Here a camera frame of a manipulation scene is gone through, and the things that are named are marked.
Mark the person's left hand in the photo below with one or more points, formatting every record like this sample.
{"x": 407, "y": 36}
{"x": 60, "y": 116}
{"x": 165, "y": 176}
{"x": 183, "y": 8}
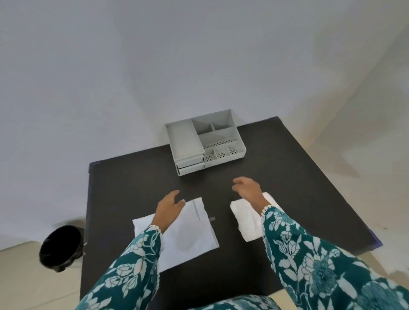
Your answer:
{"x": 166, "y": 212}

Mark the person's right hand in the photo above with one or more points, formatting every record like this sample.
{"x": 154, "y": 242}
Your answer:
{"x": 252, "y": 193}

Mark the person's left thumb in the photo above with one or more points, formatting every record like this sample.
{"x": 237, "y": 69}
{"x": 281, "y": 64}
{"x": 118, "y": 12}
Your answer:
{"x": 181, "y": 203}

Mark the person's right thumb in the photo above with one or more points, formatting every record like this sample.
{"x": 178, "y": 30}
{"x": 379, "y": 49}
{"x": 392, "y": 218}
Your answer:
{"x": 238, "y": 188}

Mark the person's left forearm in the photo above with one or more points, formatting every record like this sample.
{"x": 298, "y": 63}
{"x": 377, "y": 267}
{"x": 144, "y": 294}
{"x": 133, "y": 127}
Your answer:
{"x": 134, "y": 271}

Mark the person's right forearm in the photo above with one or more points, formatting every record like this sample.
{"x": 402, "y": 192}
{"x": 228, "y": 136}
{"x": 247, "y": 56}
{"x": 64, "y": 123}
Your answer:
{"x": 313, "y": 265}

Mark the folded white cloth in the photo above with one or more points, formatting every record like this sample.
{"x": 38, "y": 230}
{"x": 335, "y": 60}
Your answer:
{"x": 247, "y": 220}

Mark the flat white pouch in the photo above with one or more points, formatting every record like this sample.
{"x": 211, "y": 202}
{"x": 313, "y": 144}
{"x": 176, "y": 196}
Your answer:
{"x": 188, "y": 236}

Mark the white organizer drawer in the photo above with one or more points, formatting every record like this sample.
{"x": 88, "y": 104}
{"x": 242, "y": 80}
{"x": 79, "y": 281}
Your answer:
{"x": 190, "y": 159}
{"x": 191, "y": 168}

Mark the white desk organizer tray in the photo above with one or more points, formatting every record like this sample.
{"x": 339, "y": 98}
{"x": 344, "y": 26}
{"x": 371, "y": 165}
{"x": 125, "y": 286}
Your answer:
{"x": 217, "y": 137}

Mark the teal floral garment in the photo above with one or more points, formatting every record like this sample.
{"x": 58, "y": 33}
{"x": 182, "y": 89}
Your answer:
{"x": 239, "y": 303}

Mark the black round waste bin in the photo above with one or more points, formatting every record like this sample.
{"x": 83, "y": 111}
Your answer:
{"x": 60, "y": 247}

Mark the purple tape strip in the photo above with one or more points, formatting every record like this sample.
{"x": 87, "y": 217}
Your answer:
{"x": 376, "y": 239}

